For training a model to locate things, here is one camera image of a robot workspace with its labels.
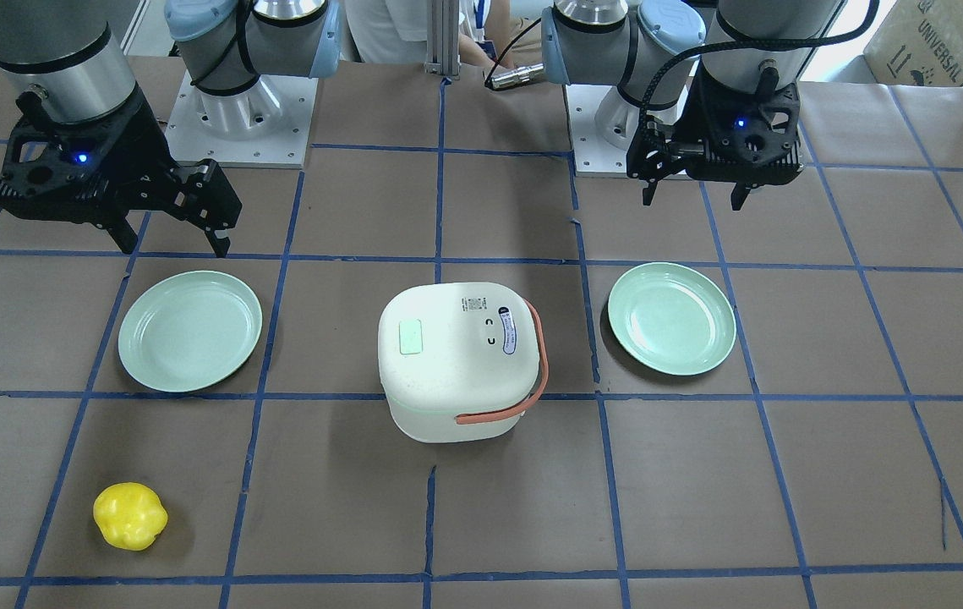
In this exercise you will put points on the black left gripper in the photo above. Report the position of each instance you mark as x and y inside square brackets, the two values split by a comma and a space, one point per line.
[695, 118]

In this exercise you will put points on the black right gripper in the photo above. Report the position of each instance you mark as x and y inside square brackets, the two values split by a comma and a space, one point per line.
[136, 142]

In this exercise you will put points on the green plate near right arm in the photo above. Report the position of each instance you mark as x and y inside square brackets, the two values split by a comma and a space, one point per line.
[190, 331]

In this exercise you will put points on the green plate near left arm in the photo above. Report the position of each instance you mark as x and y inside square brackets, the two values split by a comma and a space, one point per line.
[671, 318]

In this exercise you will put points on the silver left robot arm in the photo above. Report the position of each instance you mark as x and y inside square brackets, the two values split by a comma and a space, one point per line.
[652, 50]

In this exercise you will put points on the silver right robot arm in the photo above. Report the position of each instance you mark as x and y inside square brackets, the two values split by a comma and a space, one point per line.
[67, 52]

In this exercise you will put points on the white rice cooker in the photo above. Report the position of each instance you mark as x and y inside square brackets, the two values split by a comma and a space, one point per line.
[460, 361]

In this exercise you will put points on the cardboard box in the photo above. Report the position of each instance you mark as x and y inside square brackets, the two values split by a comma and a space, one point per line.
[918, 43]

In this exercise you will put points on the yellow toy bell pepper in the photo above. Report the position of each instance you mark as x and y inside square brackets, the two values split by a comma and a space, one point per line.
[129, 516]

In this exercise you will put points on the person in white shirt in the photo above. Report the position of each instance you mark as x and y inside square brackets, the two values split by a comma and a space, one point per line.
[396, 32]

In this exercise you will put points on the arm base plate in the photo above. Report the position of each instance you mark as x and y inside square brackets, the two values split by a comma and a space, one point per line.
[601, 127]
[265, 127]

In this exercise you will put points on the silver cable connector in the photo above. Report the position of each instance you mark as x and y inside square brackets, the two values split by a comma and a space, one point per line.
[503, 79]

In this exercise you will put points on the aluminium frame post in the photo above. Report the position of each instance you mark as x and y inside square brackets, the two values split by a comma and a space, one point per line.
[442, 39]

